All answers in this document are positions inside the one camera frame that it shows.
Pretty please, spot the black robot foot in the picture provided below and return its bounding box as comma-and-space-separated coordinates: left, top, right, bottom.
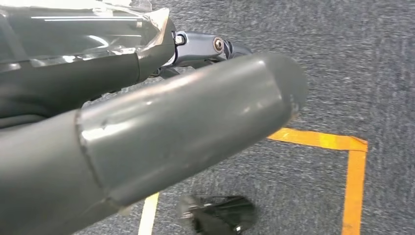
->
177, 194, 259, 235

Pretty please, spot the yellow floor tape square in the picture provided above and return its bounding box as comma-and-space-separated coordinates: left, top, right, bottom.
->
138, 127, 369, 235

